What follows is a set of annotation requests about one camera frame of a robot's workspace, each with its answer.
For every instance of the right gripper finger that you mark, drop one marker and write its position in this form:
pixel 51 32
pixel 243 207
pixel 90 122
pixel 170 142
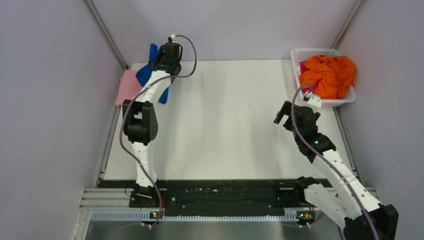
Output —
pixel 288 125
pixel 285 110

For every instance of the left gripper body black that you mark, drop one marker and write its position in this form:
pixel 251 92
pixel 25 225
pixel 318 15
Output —
pixel 159 59

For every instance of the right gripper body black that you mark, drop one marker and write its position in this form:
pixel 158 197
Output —
pixel 296 136

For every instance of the blue printed t shirt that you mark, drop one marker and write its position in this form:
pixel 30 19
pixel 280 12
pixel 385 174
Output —
pixel 144 74

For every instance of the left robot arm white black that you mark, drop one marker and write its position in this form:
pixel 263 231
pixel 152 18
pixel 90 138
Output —
pixel 140 123

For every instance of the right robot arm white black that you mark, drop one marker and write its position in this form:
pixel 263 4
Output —
pixel 358 214

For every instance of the magenta garment in basket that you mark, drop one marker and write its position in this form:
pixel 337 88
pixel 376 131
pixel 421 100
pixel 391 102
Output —
pixel 307 77

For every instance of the folded pink t shirt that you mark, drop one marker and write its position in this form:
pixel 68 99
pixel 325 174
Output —
pixel 128 88

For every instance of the orange t shirt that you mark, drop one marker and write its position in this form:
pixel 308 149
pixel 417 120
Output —
pixel 334 75

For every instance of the white plastic laundry basket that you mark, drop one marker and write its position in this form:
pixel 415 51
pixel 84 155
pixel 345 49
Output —
pixel 301 54

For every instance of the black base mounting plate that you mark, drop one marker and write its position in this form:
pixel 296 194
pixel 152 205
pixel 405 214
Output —
pixel 220 198

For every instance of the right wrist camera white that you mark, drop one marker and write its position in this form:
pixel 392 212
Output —
pixel 312 100

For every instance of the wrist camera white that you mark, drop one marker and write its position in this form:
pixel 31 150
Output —
pixel 173 39
pixel 312 100

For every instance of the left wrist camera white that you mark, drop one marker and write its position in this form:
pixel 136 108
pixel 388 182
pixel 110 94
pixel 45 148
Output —
pixel 173 39

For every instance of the left corner frame post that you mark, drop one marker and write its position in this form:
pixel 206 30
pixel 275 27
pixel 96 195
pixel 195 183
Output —
pixel 113 47

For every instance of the corner frame post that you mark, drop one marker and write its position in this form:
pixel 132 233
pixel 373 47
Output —
pixel 113 47
pixel 347 23

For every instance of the right corner frame post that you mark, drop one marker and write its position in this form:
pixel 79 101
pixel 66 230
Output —
pixel 347 23

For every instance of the aluminium frame rail front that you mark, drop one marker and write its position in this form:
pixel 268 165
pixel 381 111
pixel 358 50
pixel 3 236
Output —
pixel 113 204

